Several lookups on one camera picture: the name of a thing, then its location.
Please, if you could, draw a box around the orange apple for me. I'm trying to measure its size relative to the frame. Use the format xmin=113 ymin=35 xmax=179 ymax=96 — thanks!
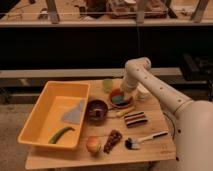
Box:
xmin=86 ymin=136 xmax=101 ymax=154

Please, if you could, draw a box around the brown grape bunch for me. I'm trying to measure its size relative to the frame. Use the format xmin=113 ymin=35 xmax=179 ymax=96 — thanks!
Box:
xmin=103 ymin=130 xmax=122 ymax=154

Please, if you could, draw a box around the black white dish brush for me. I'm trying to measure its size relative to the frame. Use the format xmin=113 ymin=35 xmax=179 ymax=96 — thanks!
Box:
xmin=125 ymin=131 xmax=168 ymax=150

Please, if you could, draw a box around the yellow plastic bin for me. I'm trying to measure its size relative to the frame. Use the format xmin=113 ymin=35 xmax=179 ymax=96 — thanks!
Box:
xmin=18 ymin=81 xmax=90 ymax=150

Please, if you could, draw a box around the green cucumber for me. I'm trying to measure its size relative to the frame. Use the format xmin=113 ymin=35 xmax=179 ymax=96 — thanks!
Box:
xmin=49 ymin=127 xmax=74 ymax=144

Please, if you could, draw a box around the striped black red block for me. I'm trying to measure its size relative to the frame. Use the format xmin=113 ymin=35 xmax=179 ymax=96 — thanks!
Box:
xmin=124 ymin=112 xmax=148 ymax=127

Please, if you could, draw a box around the yellow banana piece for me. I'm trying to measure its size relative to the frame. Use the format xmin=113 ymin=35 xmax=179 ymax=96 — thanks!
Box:
xmin=115 ymin=106 xmax=135 ymax=118

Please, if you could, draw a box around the grey cloth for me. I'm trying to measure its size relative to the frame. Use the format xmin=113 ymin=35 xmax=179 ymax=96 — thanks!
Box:
xmin=61 ymin=99 xmax=85 ymax=124

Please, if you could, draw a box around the teal sponge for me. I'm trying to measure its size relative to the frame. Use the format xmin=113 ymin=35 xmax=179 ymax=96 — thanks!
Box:
xmin=112 ymin=95 xmax=125 ymax=105

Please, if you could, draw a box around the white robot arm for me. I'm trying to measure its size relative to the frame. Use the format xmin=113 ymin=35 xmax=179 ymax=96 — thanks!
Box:
xmin=121 ymin=57 xmax=213 ymax=171

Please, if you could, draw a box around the purple bowl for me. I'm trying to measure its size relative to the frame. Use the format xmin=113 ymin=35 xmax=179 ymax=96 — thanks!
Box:
xmin=86 ymin=99 xmax=108 ymax=121

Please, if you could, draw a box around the green cup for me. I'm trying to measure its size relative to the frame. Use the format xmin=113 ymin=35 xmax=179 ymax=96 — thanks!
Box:
xmin=103 ymin=79 xmax=113 ymax=93

